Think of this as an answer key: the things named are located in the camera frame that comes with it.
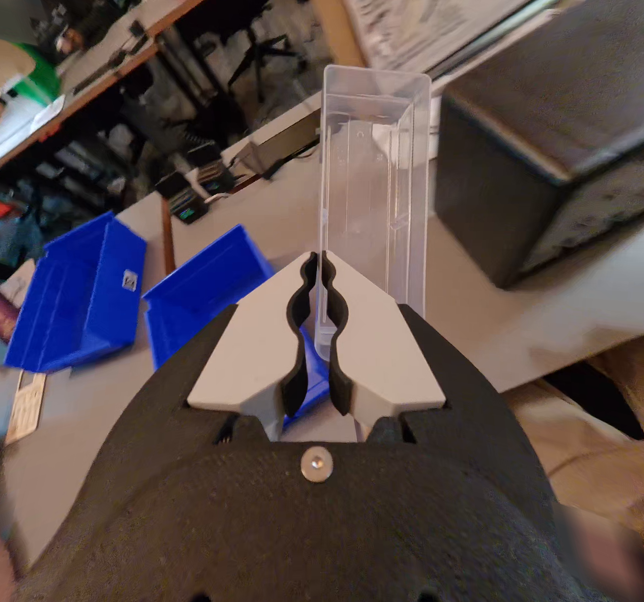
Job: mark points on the long wooden table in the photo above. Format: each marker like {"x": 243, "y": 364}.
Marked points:
{"x": 166, "y": 13}

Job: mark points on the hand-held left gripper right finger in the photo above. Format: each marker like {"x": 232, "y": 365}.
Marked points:
{"x": 392, "y": 360}

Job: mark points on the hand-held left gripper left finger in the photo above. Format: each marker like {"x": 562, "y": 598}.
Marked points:
{"x": 246, "y": 355}

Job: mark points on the black electronic device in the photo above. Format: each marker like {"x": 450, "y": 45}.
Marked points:
{"x": 214, "y": 167}
{"x": 181, "y": 199}

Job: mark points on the blue plastic bin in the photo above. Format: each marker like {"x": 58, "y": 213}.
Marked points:
{"x": 211, "y": 285}
{"x": 75, "y": 300}

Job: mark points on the grey desk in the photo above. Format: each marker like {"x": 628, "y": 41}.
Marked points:
{"x": 503, "y": 330}

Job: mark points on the black drawer cabinet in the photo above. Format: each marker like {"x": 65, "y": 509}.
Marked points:
{"x": 528, "y": 134}

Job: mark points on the clear plastic drawer tray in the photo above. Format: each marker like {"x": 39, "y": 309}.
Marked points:
{"x": 372, "y": 169}

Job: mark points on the small printed card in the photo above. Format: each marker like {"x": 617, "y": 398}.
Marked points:
{"x": 25, "y": 406}

